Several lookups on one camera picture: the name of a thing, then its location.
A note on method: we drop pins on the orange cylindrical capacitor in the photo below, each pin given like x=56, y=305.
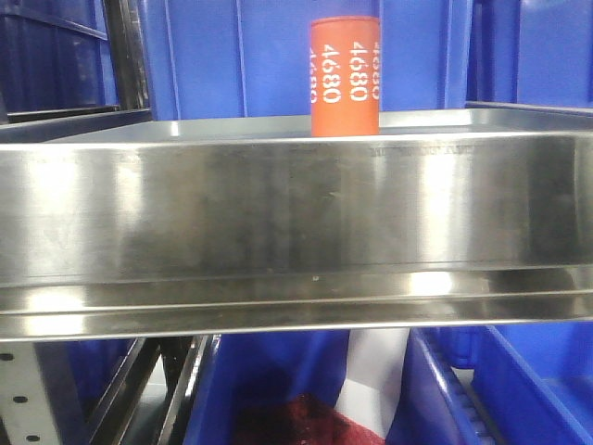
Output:
x=345, y=76

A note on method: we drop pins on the perforated grey shelf upright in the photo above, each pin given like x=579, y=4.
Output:
x=26, y=410

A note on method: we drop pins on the dark blue bin upper left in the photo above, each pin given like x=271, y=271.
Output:
x=55, y=55

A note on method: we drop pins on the stainless steel shelf tray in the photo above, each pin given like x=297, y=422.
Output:
x=114, y=225

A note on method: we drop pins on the blue bin behind capacitor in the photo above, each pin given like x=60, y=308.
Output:
x=229, y=59

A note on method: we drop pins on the blue bin upper right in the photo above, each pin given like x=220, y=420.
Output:
x=531, y=52

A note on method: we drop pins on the blue bin lower right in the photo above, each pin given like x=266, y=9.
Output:
x=497, y=384

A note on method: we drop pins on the black shelf frame post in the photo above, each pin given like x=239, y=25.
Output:
x=126, y=51

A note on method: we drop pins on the dark red material in bin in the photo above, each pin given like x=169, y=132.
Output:
x=303, y=420

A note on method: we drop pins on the blue bin with red contents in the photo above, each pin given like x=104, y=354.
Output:
x=355, y=372

